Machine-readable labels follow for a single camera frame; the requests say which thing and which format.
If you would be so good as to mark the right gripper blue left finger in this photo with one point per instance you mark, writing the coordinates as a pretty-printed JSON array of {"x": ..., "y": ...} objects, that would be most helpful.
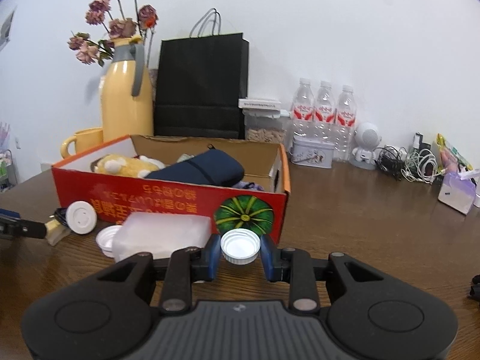
[{"x": 206, "y": 261}]

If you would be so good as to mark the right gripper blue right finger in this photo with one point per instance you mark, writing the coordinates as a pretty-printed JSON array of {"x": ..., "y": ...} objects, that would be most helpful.
[{"x": 274, "y": 262}]

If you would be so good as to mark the white bottle cap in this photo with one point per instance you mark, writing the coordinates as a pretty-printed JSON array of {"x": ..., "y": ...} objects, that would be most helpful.
[
  {"x": 104, "y": 239},
  {"x": 240, "y": 246}
]

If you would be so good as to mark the beige eraser block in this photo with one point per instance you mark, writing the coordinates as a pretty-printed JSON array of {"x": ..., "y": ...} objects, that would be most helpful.
[{"x": 55, "y": 232}]

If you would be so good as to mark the purple knitted pouch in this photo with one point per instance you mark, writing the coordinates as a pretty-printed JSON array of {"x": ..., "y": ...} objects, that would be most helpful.
[{"x": 248, "y": 186}]

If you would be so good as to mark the translucent white plastic box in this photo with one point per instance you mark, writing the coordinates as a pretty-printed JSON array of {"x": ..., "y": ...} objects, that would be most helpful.
[{"x": 160, "y": 234}]

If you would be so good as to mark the round white disc device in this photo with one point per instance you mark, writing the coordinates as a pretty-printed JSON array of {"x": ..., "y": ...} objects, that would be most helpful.
[{"x": 81, "y": 217}]

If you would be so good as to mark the orange cardboard box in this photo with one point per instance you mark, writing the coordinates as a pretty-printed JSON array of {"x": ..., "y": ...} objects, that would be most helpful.
[{"x": 115, "y": 197}]

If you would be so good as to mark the dark blue folded pouch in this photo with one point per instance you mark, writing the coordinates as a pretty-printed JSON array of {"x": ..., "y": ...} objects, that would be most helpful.
[{"x": 213, "y": 167}]

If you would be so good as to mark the yellow ceramic mug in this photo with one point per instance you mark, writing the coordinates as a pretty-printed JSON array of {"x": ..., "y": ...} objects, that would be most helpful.
[{"x": 82, "y": 140}]

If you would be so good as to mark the white patterned tin box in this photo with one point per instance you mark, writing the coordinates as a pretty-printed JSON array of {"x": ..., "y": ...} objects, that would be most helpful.
[{"x": 312, "y": 152}]

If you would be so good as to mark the yellow plush toy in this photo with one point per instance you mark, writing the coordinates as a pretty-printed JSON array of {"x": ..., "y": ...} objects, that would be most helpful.
[{"x": 119, "y": 165}]

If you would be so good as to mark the clear jar of seeds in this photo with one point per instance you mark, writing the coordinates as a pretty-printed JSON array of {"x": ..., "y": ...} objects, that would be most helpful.
[{"x": 266, "y": 126}]

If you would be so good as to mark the white robot figurine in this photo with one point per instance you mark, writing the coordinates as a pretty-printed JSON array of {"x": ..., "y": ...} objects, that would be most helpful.
[{"x": 367, "y": 139}]

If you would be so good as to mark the left water bottle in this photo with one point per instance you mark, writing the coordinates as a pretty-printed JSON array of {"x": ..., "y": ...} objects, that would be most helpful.
[{"x": 302, "y": 108}]

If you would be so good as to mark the water bottle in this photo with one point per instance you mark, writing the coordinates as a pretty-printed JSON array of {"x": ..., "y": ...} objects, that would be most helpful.
[
  {"x": 324, "y": 111},
  {"x": 302, "y": 108},
  {"x": 344, "y": 123}
]

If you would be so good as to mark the middle water bottle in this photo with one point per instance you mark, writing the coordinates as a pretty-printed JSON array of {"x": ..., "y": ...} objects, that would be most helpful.
[{"x": 324, "y": 111}]

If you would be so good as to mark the right water bottle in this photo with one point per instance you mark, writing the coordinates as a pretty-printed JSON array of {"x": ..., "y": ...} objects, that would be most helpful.
[{"x": 344, "y": 123}]

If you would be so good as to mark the white red flat box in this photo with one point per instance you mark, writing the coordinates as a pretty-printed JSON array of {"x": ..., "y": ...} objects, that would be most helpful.
[{"x": 260, "y": 104}]

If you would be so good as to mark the yellow thermos jug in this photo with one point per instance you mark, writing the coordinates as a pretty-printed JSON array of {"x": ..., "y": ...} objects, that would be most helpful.
[{"x": 127, "y": 95}]

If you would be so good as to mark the black charger plug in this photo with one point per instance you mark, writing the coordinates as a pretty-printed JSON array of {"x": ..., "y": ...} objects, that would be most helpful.
[{"x": 418, "y": 144}]

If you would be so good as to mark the black paper shopping bag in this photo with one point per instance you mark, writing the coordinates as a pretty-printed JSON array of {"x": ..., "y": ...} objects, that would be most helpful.
[{"x": 200, "y": 80}]

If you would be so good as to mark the purple tissue pack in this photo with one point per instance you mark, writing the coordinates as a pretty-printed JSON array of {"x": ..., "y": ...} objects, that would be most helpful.
[{"x": 458, "y": 190}]

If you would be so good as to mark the colourful snack packet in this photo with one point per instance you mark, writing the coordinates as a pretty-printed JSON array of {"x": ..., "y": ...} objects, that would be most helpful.
[{"x": 449, "y": 158}]

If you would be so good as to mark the dried pink flower bouquet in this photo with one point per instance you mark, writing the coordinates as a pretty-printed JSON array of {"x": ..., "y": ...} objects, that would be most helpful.
[{"x": 121, "y": 19}]

